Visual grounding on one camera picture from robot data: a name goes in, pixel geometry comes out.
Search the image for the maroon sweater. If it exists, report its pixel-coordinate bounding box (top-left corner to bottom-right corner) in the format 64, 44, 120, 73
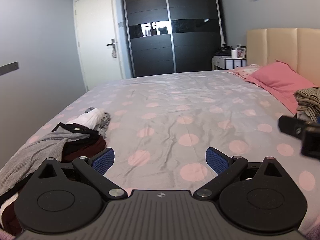
1, 136, 106, 239

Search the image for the striped olive folded garment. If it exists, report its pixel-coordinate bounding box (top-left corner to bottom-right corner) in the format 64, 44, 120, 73
294, 87, 320, 122

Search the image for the beige padded headboard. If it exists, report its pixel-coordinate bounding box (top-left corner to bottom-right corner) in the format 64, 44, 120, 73
246, 28, 320, 86

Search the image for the black sliding wardrobe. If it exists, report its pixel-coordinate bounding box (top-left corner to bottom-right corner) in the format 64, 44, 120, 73
123, 0, 224, 77

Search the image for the pink dotted bed sheet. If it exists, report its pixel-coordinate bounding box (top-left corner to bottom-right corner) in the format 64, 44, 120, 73
25, 70, 319, 234

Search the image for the white paper roll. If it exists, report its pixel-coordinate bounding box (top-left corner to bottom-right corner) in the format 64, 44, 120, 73
231, 49, 238, 59

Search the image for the white door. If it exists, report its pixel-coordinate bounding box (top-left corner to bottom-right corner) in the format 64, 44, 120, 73
73, 0, 125, 90

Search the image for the grey black raglan shirt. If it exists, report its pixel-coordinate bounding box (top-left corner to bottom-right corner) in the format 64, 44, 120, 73
1, 123, 100, 195

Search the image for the floral pink pillow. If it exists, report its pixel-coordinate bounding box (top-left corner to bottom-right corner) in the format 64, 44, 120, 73
228, 64, 261, 80

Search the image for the photo frame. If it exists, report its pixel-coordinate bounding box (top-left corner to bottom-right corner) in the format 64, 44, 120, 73
236, 47, 246, 59

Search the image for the white knit garment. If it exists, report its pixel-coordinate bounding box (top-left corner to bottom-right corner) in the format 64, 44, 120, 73
67, 108, 105, 129

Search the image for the grey checked garment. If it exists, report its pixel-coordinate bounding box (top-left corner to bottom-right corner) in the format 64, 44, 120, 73
84, 107, 111, 139

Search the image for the black bag on table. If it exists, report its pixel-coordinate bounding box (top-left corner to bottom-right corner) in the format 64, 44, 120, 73
214, 44, 234, 56

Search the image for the white bedside table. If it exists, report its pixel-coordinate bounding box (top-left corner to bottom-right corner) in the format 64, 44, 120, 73
212, 56, 247, 70

